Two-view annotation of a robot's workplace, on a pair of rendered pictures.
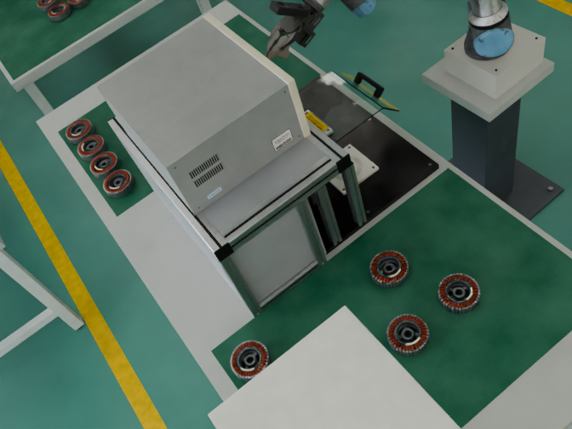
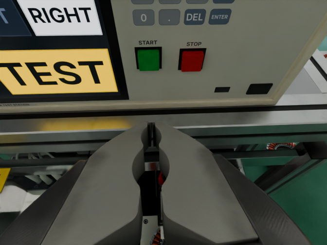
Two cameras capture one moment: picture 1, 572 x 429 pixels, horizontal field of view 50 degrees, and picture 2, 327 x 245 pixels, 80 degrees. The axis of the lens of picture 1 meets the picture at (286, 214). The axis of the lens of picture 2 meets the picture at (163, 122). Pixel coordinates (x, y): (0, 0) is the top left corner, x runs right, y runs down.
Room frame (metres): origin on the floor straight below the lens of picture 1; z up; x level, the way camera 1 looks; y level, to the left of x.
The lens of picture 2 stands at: (1.51, -0.20, 1.29)
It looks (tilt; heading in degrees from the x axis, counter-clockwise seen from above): 54 degrees down; 104
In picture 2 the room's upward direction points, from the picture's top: 1 degrees clockwise
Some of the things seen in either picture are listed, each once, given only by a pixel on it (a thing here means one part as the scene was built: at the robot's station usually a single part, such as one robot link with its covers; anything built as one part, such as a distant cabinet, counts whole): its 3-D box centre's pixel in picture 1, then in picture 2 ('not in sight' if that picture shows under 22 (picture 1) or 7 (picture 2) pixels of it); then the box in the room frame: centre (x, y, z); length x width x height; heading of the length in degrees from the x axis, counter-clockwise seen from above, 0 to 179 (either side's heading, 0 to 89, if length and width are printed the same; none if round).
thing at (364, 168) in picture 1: (346, 168); not in sight; (1.30, -0.24, 0.78); 0.15 x 0.15 x 0.01; 18
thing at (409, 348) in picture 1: (408, 334); not in sight; (0.68, -0.18, 0.77); 0.11 x 0.11 x 0.04
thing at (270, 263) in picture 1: (275, 258); not in sight; (0.99, 0.07, 0.91); 0.28 x 0.03 x 0.32; 108
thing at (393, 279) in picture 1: (389, 269); not in sight; (0.89, -0.22, 0.77); 0.11 x 0.11 x 0.04
